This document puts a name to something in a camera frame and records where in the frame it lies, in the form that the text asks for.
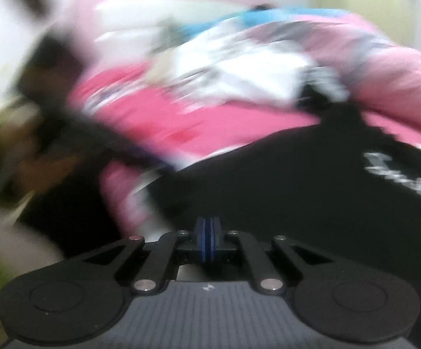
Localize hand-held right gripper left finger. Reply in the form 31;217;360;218
83;217;208;295

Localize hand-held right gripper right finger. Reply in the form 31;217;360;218
210;217;332;295

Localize black t-shirt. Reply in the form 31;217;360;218
18;105;421;284

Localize person's left hand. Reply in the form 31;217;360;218
12;122;89;195

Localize pink floral bed blanket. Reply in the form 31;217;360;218
69;62;421;233

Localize white garment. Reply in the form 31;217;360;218
152;22;316;106

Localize light grey garment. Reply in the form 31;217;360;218
305;65;349;102

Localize blue striped quilt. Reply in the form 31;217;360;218
181;7;342;37

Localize pink and grey quilt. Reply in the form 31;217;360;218
203;7;421;153

